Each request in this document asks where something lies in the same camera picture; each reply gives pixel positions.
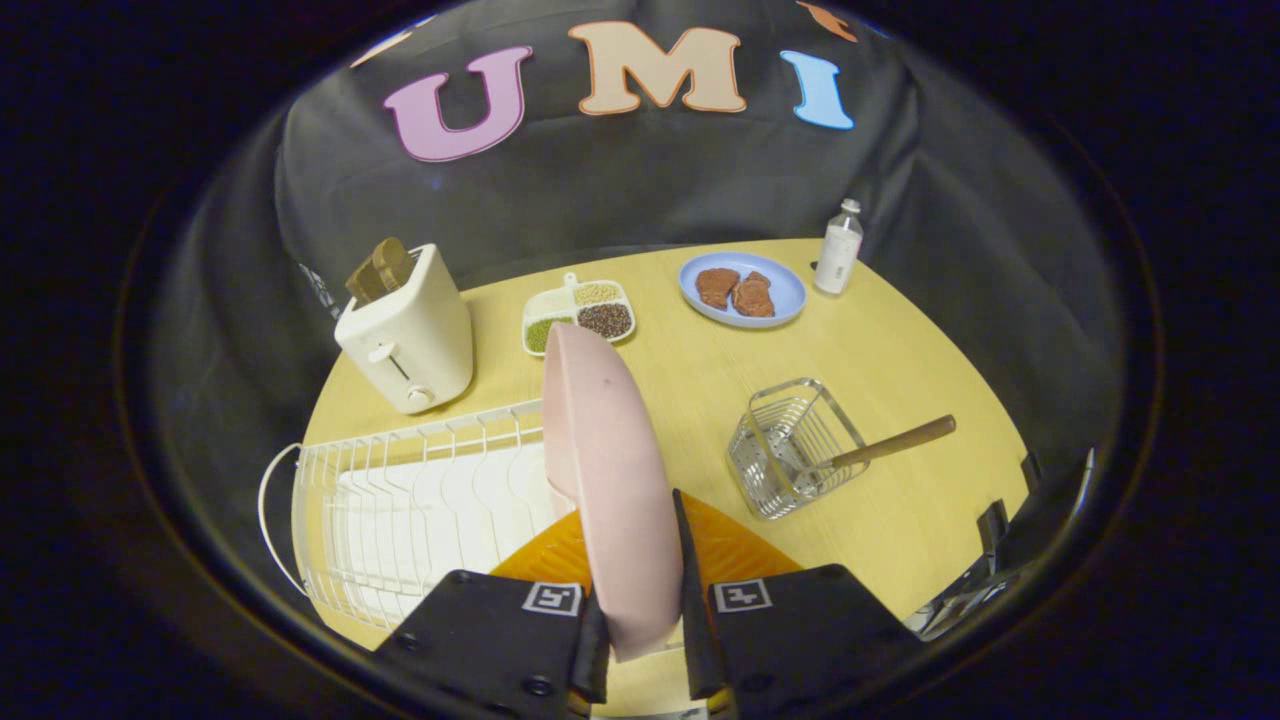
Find cream toaster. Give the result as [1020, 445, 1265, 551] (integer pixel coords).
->
[334, 243, 475, 415]

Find wooden handle spoon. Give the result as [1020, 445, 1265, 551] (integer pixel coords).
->
[796, 415, 957, 477]

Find brown meat piece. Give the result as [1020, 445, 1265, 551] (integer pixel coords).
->
[695, 267, 741, 309]
[732, 271, 776, 319]

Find metal wire basket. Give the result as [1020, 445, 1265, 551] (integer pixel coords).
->
[727, 378, 871, 521]

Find pink plate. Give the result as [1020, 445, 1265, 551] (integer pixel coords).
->
[541, 322, 685, 663]

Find white wire dish rack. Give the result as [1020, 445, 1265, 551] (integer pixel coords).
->
[258, 399, 577, 631]

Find divided tray with grains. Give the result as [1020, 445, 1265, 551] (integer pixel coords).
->
[522, 272, 637, 357]

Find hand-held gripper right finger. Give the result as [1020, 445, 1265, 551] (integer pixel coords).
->
[672, 488, 926, 720]

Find blue plate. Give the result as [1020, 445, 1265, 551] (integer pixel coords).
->
[678, 251, 808, 329]

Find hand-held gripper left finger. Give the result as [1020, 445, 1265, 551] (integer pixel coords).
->
[375, 510, 611, 720]

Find small white bottle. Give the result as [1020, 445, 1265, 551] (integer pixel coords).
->
[814, 198, 864, 296]

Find black backdrop cloth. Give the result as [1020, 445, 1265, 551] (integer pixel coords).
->
[150, 0, 1131, 561]

